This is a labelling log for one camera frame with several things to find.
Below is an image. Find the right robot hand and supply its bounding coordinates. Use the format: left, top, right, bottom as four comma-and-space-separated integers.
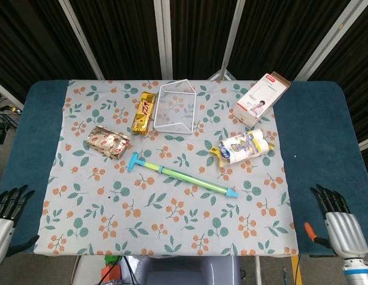
304, 183, 368, 259

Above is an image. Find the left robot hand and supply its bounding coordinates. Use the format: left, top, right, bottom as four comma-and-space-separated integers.
0, 184, 40, 268

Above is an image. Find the blue green water squirter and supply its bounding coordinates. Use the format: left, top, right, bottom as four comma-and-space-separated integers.
127, 151, 240, 200

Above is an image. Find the teal felt table cover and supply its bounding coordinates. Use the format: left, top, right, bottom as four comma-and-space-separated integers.
0, 80, 368, 256

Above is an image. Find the orange block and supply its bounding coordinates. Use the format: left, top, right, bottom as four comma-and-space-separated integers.
101, 264, 122, 282

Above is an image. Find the plastic pack of white rolls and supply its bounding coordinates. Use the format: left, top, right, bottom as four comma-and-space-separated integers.
210, 129, 275, 167

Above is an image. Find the crinkled gold red-print snack bag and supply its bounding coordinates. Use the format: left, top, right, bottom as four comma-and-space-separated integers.
86, 126, 134, 160

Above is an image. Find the white red product box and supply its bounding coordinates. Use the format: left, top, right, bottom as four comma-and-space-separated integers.
233, 71, 291, 129

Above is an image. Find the grey robot torso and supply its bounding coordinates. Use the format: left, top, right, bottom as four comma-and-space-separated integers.
139, 255, 241, 285

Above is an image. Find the floral orange fruit tablecloth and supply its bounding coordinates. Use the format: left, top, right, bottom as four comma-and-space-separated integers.
34, 79, 299, 258

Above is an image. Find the gold chocolate bar package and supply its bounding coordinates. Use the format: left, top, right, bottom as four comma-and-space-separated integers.
131, 91, 157, 137

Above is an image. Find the grey tripod stand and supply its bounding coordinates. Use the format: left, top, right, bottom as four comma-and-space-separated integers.
208, 61, 236, 81

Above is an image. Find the black pleated backdrop curtain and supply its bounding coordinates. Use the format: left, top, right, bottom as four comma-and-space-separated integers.
0, 0, 368, 149

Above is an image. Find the bundle of floor cables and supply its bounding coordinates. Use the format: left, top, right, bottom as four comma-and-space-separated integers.
0, 91, 22, 145

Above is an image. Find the white partition frame post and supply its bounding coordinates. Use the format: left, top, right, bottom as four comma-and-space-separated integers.
153, 0, 174, 80
221, 0, 247, 80
293, 0, 366, 83
59, 0, 105, 80

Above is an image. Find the white wire mesh holder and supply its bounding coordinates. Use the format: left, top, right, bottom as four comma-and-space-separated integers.
153, 78, 197, 136

